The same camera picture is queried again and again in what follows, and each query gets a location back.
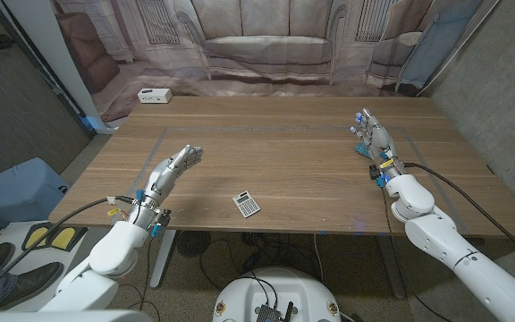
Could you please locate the printed sofa room backdrop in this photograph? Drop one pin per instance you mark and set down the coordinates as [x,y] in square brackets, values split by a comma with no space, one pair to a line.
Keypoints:
[266,44]

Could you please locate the white table leg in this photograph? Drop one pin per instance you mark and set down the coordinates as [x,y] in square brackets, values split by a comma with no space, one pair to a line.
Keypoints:
[163,257]

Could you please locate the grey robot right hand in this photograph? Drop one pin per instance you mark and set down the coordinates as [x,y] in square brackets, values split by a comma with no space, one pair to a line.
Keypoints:
[380,141]

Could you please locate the black device on torso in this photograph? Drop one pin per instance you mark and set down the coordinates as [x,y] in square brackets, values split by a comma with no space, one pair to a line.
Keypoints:
[270,313]

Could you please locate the white wall pillar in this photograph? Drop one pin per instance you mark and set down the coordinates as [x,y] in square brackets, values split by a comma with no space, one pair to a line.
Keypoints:
[56,58]

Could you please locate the yellow foot pedal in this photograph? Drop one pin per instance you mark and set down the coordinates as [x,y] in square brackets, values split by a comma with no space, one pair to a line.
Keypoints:
[36,237]
[67,238]

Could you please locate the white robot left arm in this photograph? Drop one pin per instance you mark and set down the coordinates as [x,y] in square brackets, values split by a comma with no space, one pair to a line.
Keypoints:
[110,255]

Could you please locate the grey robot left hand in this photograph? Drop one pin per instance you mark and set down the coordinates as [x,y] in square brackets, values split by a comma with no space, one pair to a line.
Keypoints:
[166,176]

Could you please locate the blue grey plastic bin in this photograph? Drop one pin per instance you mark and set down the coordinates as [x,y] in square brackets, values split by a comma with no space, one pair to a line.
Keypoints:
[16,192]

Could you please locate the white round robot torso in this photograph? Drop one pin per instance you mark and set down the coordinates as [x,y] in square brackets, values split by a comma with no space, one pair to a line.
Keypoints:
[280,290]

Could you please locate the small grey white calculator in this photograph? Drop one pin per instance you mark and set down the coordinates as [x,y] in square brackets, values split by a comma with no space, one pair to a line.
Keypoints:
[246,204]

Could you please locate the round black floor fan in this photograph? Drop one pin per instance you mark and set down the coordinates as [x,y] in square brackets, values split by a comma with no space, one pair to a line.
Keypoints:
[193,242]

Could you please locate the white power socket box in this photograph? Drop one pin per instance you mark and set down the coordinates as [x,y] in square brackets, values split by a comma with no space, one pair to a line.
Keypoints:
[154,95]

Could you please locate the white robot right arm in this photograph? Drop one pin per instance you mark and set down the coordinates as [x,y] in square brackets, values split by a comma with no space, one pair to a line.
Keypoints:
[454,250]

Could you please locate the grey table leg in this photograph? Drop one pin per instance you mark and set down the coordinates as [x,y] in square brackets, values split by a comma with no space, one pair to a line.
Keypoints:
[391,268]

